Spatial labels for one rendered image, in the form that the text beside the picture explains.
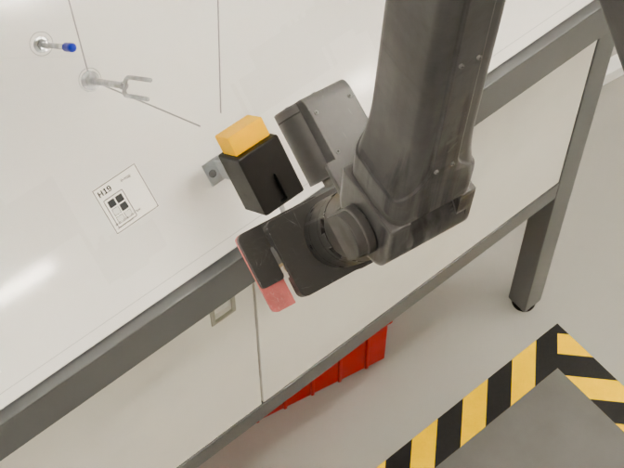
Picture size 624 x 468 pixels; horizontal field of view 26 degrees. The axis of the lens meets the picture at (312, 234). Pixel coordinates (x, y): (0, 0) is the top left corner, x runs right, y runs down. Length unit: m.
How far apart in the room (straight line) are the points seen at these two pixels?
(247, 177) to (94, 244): 0.16
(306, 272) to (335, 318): 0.70
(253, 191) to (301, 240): 0.20
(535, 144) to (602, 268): 0.62
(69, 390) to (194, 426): 0.39
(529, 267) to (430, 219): 1.33
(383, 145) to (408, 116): 0.05
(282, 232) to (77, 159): 0.29
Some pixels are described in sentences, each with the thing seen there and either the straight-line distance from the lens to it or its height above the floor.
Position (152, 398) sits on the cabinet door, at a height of 0.62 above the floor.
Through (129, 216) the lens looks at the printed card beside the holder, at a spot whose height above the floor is 0.94.
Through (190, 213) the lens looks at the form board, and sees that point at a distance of 1.32.
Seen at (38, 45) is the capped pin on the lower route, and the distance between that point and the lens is 1.25.
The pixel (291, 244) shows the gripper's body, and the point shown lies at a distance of 1.04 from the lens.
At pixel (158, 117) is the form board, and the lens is 1.30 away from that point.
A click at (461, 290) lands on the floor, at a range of 2.34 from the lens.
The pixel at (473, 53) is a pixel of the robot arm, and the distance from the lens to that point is 0.73.
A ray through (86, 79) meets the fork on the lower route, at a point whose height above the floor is 1.04.
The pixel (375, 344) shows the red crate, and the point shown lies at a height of 0.07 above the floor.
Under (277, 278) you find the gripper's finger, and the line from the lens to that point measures 1.06.
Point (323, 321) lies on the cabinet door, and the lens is 1.72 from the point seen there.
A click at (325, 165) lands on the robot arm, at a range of 0.93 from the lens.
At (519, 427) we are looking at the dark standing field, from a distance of 2.23.
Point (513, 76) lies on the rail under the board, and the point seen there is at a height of 0.85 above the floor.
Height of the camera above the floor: 2.01
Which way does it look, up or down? 58 degrees down
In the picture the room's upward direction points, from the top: straight up
